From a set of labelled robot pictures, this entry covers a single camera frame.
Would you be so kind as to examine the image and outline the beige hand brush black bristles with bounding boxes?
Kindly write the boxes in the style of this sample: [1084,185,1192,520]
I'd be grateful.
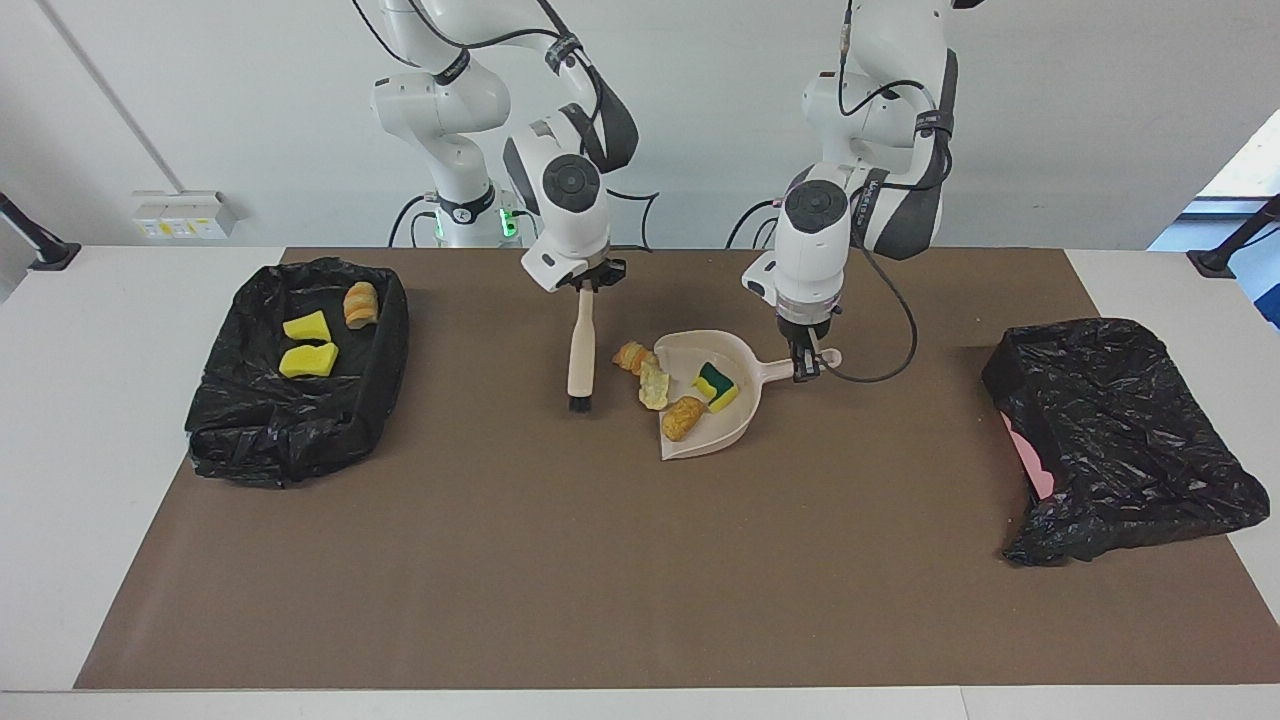
[567,285,598,414]

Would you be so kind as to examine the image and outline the yellow sponge with green side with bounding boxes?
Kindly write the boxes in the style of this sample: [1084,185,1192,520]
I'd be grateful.
[697,362,741,413]

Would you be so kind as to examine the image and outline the beige plastic dustpan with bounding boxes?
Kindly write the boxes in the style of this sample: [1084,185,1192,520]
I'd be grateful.
[655,330,843,462]

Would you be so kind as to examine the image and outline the brown bread roll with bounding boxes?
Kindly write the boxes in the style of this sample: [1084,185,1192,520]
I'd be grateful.
[661,396,708,443]

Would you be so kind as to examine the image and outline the rounded yellow sponge chunk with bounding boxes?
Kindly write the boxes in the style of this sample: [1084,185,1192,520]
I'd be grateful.
[278,342,340,379]

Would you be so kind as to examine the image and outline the pink plastic bin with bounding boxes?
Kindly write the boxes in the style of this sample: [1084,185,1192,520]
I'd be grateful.
[1003,412,1056,501]

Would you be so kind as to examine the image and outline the right black-lined bin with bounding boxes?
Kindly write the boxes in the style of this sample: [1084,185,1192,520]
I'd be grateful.
[981,317,1271,568]

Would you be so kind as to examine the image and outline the black-lined bin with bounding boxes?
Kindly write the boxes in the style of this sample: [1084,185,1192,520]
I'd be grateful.
[184,257,411,490]
[981,317,1271,568]

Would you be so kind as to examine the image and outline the left black-lined bin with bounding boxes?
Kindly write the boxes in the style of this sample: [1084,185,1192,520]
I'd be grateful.
[184,257,411,490]

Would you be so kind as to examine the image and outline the brown table mat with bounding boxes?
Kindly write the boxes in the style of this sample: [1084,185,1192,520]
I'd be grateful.
[73,247,1280,691]

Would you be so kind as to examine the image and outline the black clamp stand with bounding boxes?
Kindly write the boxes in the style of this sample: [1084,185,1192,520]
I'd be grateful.
[1187,193,1280,279]
[0,192,81,273]

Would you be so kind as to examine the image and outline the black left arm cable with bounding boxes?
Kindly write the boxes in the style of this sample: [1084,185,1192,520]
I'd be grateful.
[825,0,919,384]

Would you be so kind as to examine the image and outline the black base power cable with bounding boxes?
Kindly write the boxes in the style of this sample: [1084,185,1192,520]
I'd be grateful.
[388,195,433,248]
[725,198,791,249]

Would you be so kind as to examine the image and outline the white wall socket box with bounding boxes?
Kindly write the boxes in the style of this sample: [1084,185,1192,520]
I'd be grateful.
[132,190,241,241]

